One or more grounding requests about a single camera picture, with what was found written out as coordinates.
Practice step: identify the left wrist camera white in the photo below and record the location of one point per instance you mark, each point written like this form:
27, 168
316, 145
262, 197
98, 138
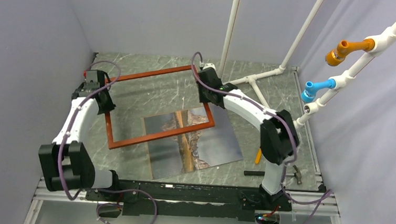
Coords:
94, 79

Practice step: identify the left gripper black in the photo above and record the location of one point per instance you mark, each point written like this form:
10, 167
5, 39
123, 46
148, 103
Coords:
110, 106

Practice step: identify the red wooden picture frame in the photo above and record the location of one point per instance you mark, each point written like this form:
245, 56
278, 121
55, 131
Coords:
155, 136

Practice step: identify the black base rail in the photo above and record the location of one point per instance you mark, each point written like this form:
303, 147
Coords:
192, 200

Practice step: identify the mountain photo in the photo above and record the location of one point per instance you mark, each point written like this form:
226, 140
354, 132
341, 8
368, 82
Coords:
189, 152

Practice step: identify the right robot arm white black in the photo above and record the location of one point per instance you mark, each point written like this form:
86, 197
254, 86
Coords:
278, 136

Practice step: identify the orange pipe fitting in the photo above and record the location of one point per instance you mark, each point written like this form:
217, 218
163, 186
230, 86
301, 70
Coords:
337, 55

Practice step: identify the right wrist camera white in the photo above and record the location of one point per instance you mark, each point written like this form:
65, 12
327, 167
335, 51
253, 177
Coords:
208, 67

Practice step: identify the yellow handle screwdriver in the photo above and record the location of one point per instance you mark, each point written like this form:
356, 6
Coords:
258, 157

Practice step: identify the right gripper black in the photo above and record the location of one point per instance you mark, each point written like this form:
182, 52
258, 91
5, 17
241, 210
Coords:
201, 98

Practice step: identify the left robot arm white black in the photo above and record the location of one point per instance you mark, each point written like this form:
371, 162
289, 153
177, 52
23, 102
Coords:
65, 163

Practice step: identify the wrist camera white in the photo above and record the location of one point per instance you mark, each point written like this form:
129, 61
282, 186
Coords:
94, 79
208, 67

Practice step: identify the blue pipe fitting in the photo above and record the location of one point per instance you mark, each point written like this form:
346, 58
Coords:
311, 89

